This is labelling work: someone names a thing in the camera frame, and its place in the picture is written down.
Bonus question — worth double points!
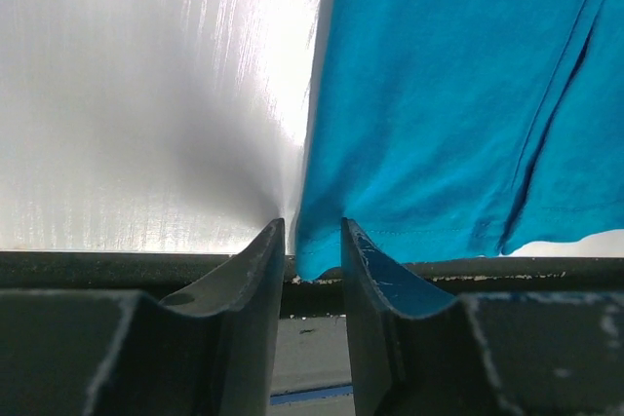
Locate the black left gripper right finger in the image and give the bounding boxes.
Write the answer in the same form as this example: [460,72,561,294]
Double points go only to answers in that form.
[341,219,623,415]

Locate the bright blue t-shirt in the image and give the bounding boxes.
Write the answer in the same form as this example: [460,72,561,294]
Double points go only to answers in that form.
[296,0,623,281]

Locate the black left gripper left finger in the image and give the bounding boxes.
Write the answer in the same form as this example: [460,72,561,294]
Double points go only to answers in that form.
[1,219,285,415]

